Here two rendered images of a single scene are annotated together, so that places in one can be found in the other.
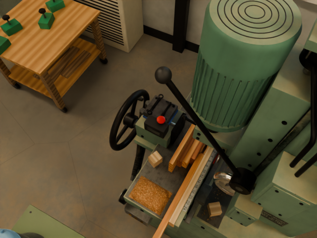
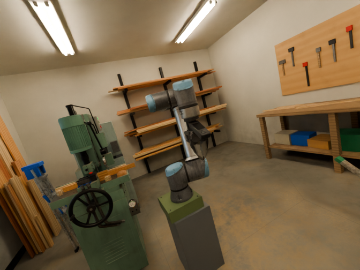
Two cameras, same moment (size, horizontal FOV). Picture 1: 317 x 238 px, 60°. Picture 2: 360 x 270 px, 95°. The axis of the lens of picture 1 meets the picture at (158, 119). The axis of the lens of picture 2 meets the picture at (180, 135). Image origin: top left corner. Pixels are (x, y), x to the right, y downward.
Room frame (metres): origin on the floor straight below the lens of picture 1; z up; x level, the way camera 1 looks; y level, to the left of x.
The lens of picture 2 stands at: (0.94, 1.43, 1.34)
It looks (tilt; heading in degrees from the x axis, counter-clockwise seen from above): 9 degrees down; 221
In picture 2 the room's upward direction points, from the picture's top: 15 degrees counter-clockwise
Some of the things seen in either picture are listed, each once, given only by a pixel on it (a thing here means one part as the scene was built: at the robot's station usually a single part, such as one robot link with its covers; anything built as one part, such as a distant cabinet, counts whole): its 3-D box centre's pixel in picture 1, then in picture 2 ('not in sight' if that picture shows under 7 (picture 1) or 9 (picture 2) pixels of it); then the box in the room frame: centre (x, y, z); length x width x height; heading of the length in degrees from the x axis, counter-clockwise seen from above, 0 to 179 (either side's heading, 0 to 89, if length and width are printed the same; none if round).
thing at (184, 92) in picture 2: not in sight; (185, 94); (0.31, 0.98, 1.39); 0.10 x 0.09 x 0.12; 43
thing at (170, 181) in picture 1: (179, 139); (93, 188); (0.47, -0.08, 0.87); 0.61 x 0.30 x 0.06; 150
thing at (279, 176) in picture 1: (284, 187); (101, 140); (0.18, -0.28, 1.23); 0.09 x 0.08 x 0.15; 60
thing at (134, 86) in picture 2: not in sight; (177, 113); (-2.17, -1.17, 1.20); 2.71 x 0.56 x 2.40; 153
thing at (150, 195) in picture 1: (150, 193); (121, 172); (0.24, 0.03, 0.91); 0.12 x 0.09 x 0.03; 60
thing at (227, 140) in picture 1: (216, 136); (89, 167); (0.40, -0.19, 1.03); 0.14 x 0.07 x 0.09; 60
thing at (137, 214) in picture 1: (140, 210); (134, 207); (0.26, 0.08, 0.58); 0.12 x 0.08 x 0.08; 60
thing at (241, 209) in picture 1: (246, 204); (108, 159); (0.19, -0.25, 1.02); 0.09 x 0.07 x 0.12; 150
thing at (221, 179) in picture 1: (232, 185); (104, 161); (0.24, -0.22, 1.02); 0.12 x 0.03 x 0.12; 60
